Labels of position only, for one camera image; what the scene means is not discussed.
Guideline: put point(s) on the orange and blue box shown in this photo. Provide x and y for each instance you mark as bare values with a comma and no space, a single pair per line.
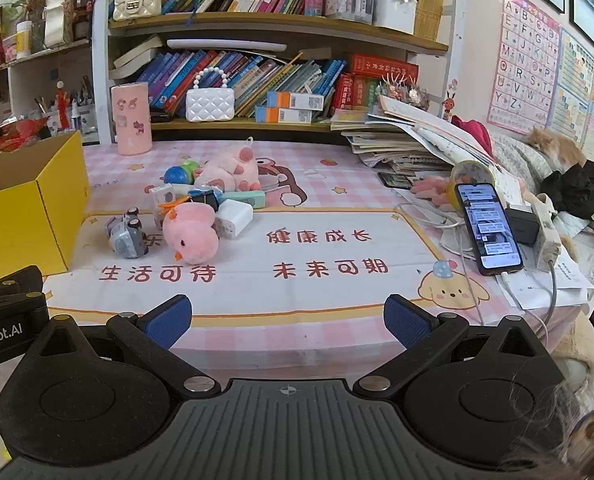
282,115
297,100

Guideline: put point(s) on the black power adapter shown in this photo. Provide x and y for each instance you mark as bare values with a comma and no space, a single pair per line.
523,225

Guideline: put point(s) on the pink checked table mat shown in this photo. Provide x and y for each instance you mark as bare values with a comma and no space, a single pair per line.
327,220

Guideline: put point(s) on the wooden bookshelf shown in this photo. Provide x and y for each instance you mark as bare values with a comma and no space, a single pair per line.
277,27

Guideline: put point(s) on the green toy with blue base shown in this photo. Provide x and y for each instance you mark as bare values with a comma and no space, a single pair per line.
177,174

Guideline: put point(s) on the lit black smartphone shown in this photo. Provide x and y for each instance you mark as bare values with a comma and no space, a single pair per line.
489,230

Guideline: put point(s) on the red packets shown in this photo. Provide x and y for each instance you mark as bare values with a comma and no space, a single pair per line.
17,137

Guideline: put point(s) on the grey toy car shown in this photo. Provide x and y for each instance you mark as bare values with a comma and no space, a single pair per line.
127,237

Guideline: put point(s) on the white quilted handbag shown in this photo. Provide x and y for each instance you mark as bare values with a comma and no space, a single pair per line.
209,105

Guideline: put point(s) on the grey blanket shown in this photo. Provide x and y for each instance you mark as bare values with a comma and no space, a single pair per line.
519,160

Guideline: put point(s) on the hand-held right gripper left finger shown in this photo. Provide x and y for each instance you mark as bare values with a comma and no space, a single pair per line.
169,319

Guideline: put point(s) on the yellow cardboard box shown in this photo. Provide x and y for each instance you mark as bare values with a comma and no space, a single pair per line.
52,210

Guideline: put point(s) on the antler hair decoration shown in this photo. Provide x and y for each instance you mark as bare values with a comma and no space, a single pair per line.
404,90

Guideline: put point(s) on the small white printed box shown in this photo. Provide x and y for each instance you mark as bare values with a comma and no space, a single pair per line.
161,202

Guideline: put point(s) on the red tassel ornament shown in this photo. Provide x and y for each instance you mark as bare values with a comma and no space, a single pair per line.
63,105

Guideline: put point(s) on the orange cat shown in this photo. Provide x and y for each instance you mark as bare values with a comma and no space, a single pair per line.
557,147

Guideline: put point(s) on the small black cube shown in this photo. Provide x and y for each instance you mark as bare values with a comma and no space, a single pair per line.
207,205

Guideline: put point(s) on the red cloth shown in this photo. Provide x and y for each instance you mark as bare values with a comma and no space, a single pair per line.
474,132

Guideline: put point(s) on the red dictionaries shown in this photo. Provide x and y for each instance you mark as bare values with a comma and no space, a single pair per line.
372,80

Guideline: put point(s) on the pink alphabet poster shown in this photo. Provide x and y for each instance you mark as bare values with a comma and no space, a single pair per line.
524,60

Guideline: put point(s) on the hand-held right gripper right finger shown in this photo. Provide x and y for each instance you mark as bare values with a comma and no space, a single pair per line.
407,322

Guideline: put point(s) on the stack of yellow books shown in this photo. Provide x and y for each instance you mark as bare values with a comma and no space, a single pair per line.
429,5

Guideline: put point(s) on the row of blue books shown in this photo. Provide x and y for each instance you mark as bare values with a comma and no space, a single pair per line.
257,80

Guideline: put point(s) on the white paper sheets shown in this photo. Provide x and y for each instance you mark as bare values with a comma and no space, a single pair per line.
572,280

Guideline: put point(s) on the teal handheld device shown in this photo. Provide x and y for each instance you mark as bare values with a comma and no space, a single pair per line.
249,199

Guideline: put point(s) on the pink plush claw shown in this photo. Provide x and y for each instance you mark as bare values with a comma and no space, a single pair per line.
429,191

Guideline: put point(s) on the black cloth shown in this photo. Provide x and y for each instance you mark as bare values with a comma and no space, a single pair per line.
582,190

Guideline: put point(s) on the pink pig plush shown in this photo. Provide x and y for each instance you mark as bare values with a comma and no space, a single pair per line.
227,167

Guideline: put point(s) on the yellow tape roll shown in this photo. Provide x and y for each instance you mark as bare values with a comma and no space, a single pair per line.
472,172

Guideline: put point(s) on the white pen holders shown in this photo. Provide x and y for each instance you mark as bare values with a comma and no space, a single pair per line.
392,10

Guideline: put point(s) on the stack of magazines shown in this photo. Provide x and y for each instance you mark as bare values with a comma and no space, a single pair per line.
407,145

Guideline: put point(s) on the pink duck plush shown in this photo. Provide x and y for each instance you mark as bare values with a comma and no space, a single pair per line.
192,235

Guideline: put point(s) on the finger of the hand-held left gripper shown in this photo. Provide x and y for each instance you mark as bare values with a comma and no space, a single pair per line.
17,295

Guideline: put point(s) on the white power strip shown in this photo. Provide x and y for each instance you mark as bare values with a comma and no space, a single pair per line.
544,235

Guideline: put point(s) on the fur trimmed clothing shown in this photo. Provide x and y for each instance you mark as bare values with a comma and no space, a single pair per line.
567,425

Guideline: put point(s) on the white foam block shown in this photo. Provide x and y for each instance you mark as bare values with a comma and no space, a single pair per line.
233,219

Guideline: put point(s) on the pink cylinder container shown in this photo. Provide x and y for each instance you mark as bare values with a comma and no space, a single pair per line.
132,120

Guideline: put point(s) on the blue chart poster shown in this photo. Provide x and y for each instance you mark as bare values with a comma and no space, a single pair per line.
574,90

